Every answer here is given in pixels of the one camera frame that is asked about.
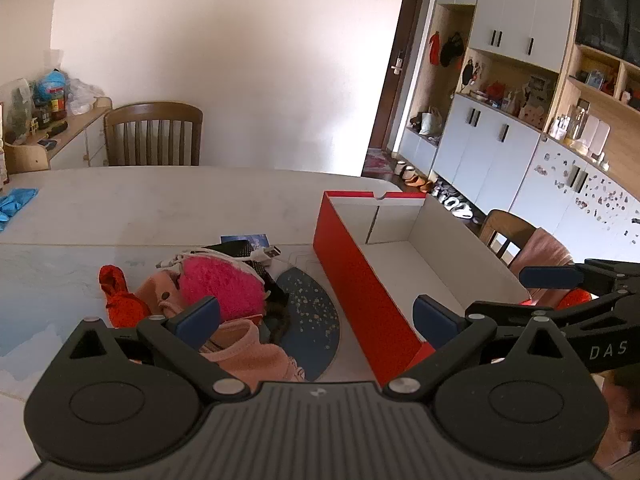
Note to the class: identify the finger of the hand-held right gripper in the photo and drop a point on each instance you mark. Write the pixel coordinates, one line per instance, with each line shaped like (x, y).
(550, 276)
(505, 308)

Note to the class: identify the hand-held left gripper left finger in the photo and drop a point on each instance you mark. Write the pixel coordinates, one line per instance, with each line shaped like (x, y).
(197, 317)

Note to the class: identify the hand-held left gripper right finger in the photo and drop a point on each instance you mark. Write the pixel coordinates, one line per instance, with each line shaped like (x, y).
(435, 320)

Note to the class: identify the pink plush strawberry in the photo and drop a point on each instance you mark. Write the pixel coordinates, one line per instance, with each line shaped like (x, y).
(220, 280)

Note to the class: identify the red cloth pouch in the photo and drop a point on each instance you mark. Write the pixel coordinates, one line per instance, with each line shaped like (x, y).
(122, 305)

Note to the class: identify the red cardboard box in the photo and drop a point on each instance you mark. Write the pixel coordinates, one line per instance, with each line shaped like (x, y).
(360, 285)

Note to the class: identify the pink fringed scarf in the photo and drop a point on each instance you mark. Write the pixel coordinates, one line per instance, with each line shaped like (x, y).
(542, 247)

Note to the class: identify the red garment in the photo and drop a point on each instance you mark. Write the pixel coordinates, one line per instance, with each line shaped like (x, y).
(575, 297)

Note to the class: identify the wooden slat-back chair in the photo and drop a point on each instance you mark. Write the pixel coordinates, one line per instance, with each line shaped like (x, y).
(495, 225)
(150, 110)

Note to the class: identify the blue photo card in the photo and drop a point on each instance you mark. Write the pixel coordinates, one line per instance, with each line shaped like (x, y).
(235, 239)

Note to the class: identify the row of shoes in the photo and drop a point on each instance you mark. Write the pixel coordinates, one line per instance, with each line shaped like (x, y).
(457, 205)

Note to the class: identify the round dark blue mat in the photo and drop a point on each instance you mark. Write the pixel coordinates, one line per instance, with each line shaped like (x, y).
(315, 320)

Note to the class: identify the white canisters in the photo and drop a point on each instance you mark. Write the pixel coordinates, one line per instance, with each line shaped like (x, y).
(597, 132)

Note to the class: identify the patterned red rug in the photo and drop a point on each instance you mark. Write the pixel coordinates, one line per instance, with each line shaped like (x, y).
(380, 162)

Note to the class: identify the shelf knickknacks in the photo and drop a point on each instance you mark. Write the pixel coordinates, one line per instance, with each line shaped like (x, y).
(530, 102)

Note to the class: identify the white tote bag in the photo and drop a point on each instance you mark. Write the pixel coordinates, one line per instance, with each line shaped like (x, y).
(431, 122)

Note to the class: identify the wooden sideboard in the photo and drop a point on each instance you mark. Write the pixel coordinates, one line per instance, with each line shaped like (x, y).
(95, 140)

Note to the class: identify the blue cloth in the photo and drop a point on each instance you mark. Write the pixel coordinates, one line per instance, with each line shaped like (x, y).
(15, 200)

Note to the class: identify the white plastic bag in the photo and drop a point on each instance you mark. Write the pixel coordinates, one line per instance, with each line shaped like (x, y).
(85, 95)

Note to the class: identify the red hanging bag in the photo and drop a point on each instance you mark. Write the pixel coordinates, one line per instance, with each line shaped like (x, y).
(434, 50)

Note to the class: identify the black storage bins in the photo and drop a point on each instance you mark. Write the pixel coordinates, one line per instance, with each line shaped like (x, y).
(605, 20)

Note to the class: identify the clear plastic bag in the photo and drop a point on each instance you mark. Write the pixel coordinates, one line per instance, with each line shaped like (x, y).
(17, 110)

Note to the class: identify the blue plastic bag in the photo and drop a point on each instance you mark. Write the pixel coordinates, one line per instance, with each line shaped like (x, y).
(50, 85)

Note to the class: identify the brown door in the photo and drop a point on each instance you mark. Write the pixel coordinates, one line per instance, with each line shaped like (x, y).
(407, 25)

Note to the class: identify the white wall cabinet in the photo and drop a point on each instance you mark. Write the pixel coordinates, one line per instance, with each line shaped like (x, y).
(480, 160)

